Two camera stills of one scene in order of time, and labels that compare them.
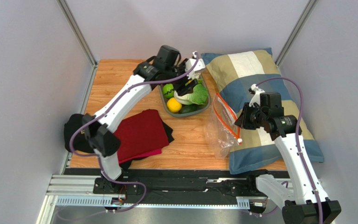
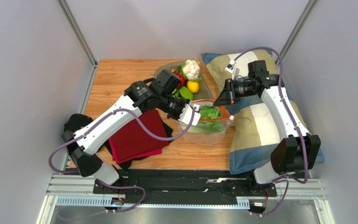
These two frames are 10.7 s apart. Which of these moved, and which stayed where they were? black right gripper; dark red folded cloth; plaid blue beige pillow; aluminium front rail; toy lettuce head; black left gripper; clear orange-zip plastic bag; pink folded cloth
Moved: toy lettuce head; black left gripper; clear orange-zip plastic bag; black right gripper
Stayed: plaid blue beige pillow; pink folded cloth; aluminium front rail; dark red folded cloth
